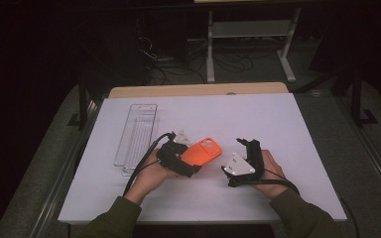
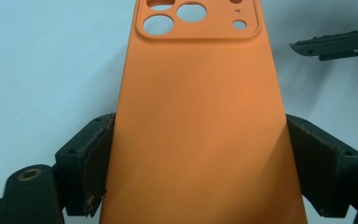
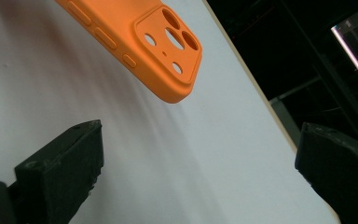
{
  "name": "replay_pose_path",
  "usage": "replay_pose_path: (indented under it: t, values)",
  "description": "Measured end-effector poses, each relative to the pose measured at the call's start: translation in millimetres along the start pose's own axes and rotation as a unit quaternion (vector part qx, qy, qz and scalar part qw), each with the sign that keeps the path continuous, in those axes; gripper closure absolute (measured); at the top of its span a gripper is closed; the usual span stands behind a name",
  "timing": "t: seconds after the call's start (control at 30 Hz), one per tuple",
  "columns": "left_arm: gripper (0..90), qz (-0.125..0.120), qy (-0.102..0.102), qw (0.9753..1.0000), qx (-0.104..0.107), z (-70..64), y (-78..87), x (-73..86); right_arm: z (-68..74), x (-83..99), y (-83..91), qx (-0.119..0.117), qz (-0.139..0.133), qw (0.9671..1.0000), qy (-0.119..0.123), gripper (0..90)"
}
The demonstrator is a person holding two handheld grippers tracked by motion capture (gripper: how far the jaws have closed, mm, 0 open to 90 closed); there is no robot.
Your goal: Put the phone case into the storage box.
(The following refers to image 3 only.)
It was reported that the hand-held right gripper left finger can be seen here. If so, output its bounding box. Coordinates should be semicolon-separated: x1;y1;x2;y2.
7;119;105;224

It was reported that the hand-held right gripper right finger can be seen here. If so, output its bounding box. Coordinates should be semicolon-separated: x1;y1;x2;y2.
294;121;358;224

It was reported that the orange phone case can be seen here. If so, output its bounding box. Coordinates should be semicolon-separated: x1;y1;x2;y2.
55;0;203;105

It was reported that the grey metal post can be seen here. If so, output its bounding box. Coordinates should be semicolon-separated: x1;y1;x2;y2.
268;96;301;146

